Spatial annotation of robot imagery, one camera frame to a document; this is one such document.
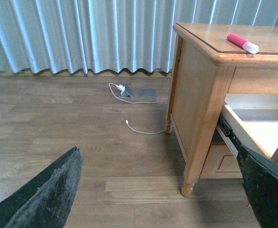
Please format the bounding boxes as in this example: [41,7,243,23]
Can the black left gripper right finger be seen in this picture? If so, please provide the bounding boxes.
[237,145,278,228]

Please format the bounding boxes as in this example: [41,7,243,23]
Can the white wall plug adapter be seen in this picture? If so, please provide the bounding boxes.
[115,85,125,92]

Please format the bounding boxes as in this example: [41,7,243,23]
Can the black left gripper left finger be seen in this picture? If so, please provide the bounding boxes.
[0,147,83,228]

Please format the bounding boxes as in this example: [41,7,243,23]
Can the wooden nightstand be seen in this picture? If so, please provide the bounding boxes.
[165,22,278,197]

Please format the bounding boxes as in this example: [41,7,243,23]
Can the light blue pleated curtain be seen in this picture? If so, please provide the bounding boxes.
[0,0,278,73]

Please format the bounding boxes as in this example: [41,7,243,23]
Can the closed floor outlet cover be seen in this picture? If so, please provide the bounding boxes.
[139,89,157,98]

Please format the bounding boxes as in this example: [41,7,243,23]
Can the wooden drawer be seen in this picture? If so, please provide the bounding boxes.
[200,142,242,179]
[217,94,278,164]

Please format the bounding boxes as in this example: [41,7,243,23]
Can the pink highlighter marker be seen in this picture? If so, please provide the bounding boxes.
[227,33,259,54]

